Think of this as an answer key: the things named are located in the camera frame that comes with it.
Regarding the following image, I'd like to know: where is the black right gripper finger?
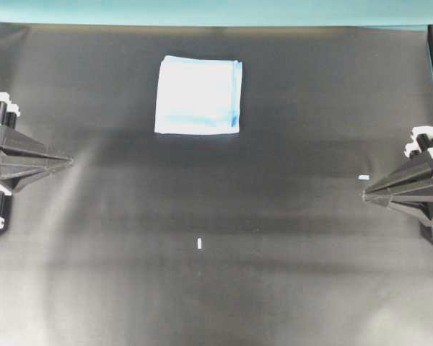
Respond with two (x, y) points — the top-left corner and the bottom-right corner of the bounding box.
(362, 189), (433, 228)
(363, 156), (433, 197)

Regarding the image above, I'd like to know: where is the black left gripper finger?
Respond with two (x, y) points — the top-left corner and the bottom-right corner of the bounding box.
(0, 125), (72, 161)
(0, 158), (74, 195)

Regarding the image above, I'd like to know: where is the folded blue cloth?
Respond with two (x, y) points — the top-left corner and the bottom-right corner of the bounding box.
(154, 56), (242, 136)

